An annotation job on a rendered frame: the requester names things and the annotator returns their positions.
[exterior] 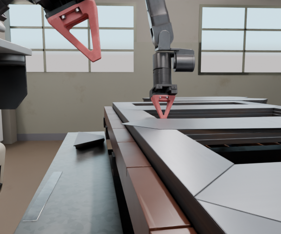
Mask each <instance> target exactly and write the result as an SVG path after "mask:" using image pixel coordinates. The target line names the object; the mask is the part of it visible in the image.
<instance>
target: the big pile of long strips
mask: <svg viewBox="0 0 281 234"><path fill-rule="evenodd" d="M142 99H143V100H144V102H151V99H149V97H148V98H142ZM267 100H268V99H263V98H248V97H175V100H174V102H181V101H246V102H253V103H261V104H267V103H266V102H267Z"/></svg>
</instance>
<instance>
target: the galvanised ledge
mask: <svg viewBox="0 0 281 234"><path fill-rule="evenodd" d="M85 133H90V134H97V135H103V136H104V138H105V133H104V131H99V132H85ZM77 135H78V132H68V134H67V135H66V137H65V139H64V141H63V143H62V145H61V146H60V148H59V150H58V152H57V154H56V156H55V157H54V159H53V161H52V163H51V165H50V167H49V169H48V170H47V172H46V174H45V176H44V178H43V180H42V182H41V184H40V185H39V187H38V189H37V191H36V193H35V195H34V197H33V198H32V200H31V202H30V204H29V206H28V208H27V209H26V211H25V213H24V215H23V217H22V219H21V220H20V222H19V224H18V226H17V228H16V230H15V231H14V233H13V234H123V230H122V225H121V218H120V213H119V208H118V203H117V198H116V192H115V186H114V180H113V175H112V170H111V165H110V160H109V153H108V148H107V143H106V138H105V141H104V142H103V143H98V144H94V145H91V146H87V147H83V148H79V149H76V147H75V146H73V145H74V142H75V140H76V137H77ZM53 172H62V174H61V176H60V178H59V180H58V182H57V184H56V185H55V187H54V189H53V191H52V193H51V195H50V197H49V199H48V201H47V202H46V204H45V206H44V208H43V210H42V212H41V214H40V216H39V218H38V219H37V221H23V219H24V218H25V216H26V214H27V213H28V211H29V210H30V208H31V206H32V205H33V203H34V202H35V200H36V198H37V197H38V195H39V194H40V192H41V191H42V189H43V187H44V186H45V184H46V183H47V181H48V180H49V178H50V176H51V175H52V173H53Z"/></svg>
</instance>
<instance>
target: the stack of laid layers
mask: <svg viewBox="0 0 281 234"><path fill-rule="evenodd" d="M223 104H242V103H235V102H218V103H173V104H172V105H223ZM113 109H114V111H115V112H116V114H117V115H118V117H119V118H120V120H121V121H122V123H128V122H129V121H128V120H127V119H126V118H125V117H124V115H123V114H122V113H121V112H120V111H119V110H118V108H117V107H116V106H115V105H114V104H113ZM144 111H145V112H147V113H149V114H150V115H152V116H154V117H155V118H160V117H159V115H158V113H157V111H156V110H144ZM219 117H229V118H239V117H249V118H261V117H281V109H277V108H244V109H189V110H170V111H169V114H168V116H167V118H219ZM124 126H125V127H126V129H127V130H128V131H129V133H130V135H131V136H132V138H133V139H134V140H135V142H136V143H137V145H138V146H139V148H140V149H141V151H142V152H143V154H144V155H145V157H146V158H147V160H148V161H149V163H150V164H151V166H152V167H153V169H154V170H155V172H156V173H157V175H158V176H159V178H160V179H161V181H162V182H163V183H164V185H165V186H166V188H167V189H168V191H169V192H170V194H171V195H172V197H173V198H174V200H175V201H176V203H177V204H178V206H179V207H180V209H181V210H182V212H183V213H184V215H185V216H186V217H187V219H188V221H189V222H190V223H191V227H193V228H194V229H195V231H196V232H197V234H225V233H224V232H223V231H222V230H221V228H220V227H219V226H218V225H217V224H216V223H215V222H214V221H213V219H212V218H211V217H210V216H209V215H208V214H207V212H206V211H205V210H204V209H203V208H202V207H201V205H200V204H199V203H198V202H197V201H196V199H195V198H194V197H193V196H192V195H191V194H190V192H189V191H188V190H187V189H186V188H185V187H184V185H183V184H182V183H181V182H180V181H179V179H178V178H177V177H176V176H175V175H174V174H173V172H172V171H171V170H170V169H169V168H168V167H167V166H166V165H165V163H164V162H163V161H162V160H161V159H160V157H159V156H158V155H157V154H156V153H155V152H154V150H153V149H152V148H151V147H150V146H149V145H148V143H147V142H146V141H145V140H144V139H143V137H142V136H141V135H140V134H139V133H138V132H137V130H136V129H135V128H134V127H133V126H131V125H124ZM178 131H179V132H181V133H183V134H185V135H186V136H188V137H190V138H191V139H193V140H195V141H196V142H198V143H200V144H202V145H218V144H241V143H275V142H281V128H265V129H197V130H178Z"/></svg>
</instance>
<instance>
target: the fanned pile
mask: <svg viewBox="0 0 281 234"><path fill-rule="evenodd" d="M104 141H105V138H104V136H103V135H97V134H90V133H85V132H78V135H77V137H76V140H75V142H74V145H73V146H75V147H76V149H79V148H83V147H87V146H91V145H94V144H98V143H103V142H104Z"/></svg>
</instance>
